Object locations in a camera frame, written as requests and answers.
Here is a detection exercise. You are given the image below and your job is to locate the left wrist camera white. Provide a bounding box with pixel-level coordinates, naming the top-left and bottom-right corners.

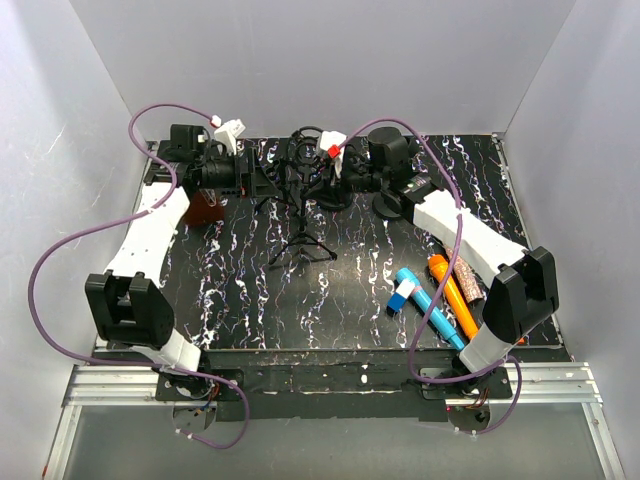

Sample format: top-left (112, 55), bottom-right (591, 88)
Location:
top-left (214, 119), bottom-right (246, 155)

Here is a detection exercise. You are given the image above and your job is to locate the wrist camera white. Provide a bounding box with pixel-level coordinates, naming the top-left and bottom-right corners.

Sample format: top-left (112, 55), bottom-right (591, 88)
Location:
top-left (316, 130), bottom-right (347, 178)
top-left (214, 119), bottom-right (246, 155)

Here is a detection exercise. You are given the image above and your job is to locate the shock mount tripod stand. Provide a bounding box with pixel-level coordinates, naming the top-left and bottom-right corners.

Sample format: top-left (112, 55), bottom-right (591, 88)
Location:
top-left (268, 125), bottom-right (337, 266)

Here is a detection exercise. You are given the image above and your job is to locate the glitter silver microphone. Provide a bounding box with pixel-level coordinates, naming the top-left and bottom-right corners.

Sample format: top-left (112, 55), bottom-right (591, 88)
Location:
top-left (444, 246), bottom-right (486, 303)

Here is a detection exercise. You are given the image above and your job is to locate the cyan toy microphone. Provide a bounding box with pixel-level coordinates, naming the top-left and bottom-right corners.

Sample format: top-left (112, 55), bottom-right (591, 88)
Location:
top-left (394, 267), bottom-right (467, 350)

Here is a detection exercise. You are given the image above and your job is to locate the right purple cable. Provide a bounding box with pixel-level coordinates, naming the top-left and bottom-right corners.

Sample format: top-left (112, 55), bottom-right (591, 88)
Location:
top-left (339, 118), bottom-right (524, 435)

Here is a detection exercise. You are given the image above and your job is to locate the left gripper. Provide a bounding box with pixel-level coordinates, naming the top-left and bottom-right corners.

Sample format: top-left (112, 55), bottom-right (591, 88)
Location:
top-left (196, 148), bottom-right (279, 199)

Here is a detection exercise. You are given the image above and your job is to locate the brown red box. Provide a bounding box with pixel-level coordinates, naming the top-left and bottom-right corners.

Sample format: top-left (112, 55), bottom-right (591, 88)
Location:
top-left (182, 189), bottom-right (225, 227)

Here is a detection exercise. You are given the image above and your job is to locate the blue white block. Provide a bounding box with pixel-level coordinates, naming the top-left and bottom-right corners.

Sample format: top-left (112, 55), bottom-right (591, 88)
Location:
top-left (387, 279), bottom-right (415, 315)

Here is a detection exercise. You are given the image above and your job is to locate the round base stand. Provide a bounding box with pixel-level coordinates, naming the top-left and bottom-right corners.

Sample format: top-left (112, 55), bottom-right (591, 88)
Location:
top-left (315, 189), bottom-right (353, 212)
top-left (372, 191), bottom-right (414, 223)

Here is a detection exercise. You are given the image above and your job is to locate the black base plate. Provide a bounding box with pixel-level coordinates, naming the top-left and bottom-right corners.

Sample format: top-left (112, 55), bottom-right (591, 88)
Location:
top-left (134, 347), bottom-right (571, 424)

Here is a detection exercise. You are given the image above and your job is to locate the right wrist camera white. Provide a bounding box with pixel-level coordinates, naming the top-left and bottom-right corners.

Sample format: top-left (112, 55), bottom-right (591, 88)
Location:
top-left (316, 130), bottom-right (347, 178)

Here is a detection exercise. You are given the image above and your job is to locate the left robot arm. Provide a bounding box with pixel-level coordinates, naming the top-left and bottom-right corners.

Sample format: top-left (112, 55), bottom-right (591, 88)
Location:
top-left (85, 119), bottom-right (276, 400)

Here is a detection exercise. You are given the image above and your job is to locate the purple cable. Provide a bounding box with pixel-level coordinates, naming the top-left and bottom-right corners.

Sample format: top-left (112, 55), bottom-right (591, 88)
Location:
top-left (339, 118), bottom-right (524, 435)
top-left (28, 103), bottom-right (251, 450)

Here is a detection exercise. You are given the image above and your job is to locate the aluminium frame rail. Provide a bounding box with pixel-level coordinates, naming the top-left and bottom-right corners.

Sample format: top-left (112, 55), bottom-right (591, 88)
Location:
top-left (42, 362), bottom-right (625, 479)

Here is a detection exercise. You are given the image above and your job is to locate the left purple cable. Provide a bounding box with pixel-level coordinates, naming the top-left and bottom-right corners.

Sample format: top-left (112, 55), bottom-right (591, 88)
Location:
top-left (28, 103), bottom-right (251, 450)

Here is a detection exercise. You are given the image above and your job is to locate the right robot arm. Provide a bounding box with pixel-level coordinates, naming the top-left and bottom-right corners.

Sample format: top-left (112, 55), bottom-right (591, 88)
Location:
top-left (316, 124), bottom-right (559, 398)

